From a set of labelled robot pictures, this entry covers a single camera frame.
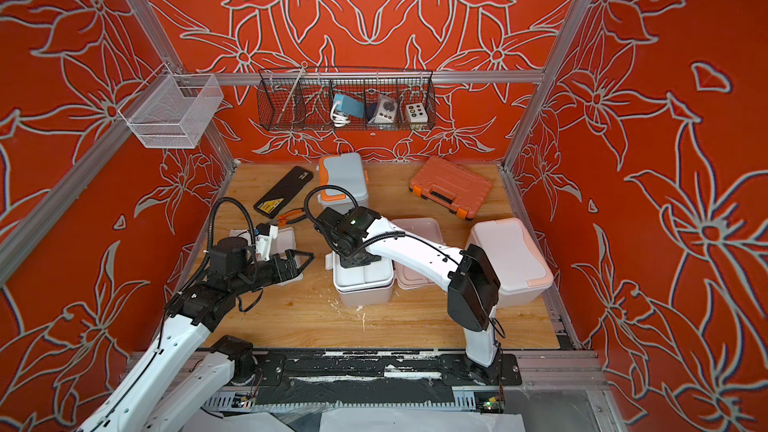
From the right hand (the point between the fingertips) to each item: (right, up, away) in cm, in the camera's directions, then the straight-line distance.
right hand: (350, 261), depth 78 cm
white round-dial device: (+10, +44, +12) cm, 47 cm away
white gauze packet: (-24, +9, -10) cm, 28 cm away
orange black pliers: (-24, +10, +25) cm, 36 cm away
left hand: (-11, +2, -4) cm, 12 cm away
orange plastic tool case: (+34, +20, +27) cm, 48 cm away
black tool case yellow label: (-27, +23, +35) cm, 50 cm away
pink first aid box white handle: (+6, -5, -5) cm, 9 cm away
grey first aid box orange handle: (-4, +22, +17) cm, 28 cm away
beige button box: (+20, +44, +16) cm, 51 cm away
